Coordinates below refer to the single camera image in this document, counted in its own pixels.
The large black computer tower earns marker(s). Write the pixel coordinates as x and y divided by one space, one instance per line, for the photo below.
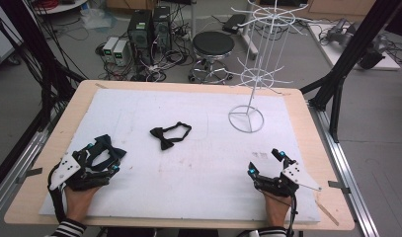
140 34

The aluminium rail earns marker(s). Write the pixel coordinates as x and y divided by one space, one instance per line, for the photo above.
340 158
20 161

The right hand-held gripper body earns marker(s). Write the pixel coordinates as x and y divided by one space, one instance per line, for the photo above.
297 176

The metal table clip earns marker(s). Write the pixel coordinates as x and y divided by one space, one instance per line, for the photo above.
338 186
29 173

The black power adapter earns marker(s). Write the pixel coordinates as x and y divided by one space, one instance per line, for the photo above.
234 23

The clear plastic bag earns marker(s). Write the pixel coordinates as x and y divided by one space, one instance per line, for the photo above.
98 18

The white stand leg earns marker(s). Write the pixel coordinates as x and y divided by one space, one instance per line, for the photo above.
249 39

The white power supply unit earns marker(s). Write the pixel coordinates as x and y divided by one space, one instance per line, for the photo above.
120 52
109 47

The wooden table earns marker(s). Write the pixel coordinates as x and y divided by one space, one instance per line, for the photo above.
188 85

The strip of brown tape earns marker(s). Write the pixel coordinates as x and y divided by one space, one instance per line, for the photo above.
327 213

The navy bow tie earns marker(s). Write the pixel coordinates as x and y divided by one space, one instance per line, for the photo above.
114 152

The black bow tie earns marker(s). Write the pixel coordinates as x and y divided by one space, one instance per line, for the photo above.
159 134

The person's right hand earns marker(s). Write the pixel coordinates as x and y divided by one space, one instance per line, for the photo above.
277 209

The person's left hand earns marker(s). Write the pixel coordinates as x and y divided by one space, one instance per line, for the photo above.
77 202

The white round table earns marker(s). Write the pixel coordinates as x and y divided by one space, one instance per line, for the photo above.
62 7

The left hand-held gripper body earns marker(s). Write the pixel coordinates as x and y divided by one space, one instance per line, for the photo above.
65 169

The white platform with equipment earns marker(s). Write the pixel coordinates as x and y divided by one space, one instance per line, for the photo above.
340 52

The small black computer tower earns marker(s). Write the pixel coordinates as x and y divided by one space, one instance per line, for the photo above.
162 28

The black metal frame post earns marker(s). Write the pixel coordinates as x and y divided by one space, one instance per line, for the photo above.
356 49
27 42

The black round stool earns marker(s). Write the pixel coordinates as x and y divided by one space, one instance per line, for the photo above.
213 43

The white foam board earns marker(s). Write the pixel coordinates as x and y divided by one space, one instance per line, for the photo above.
188 184

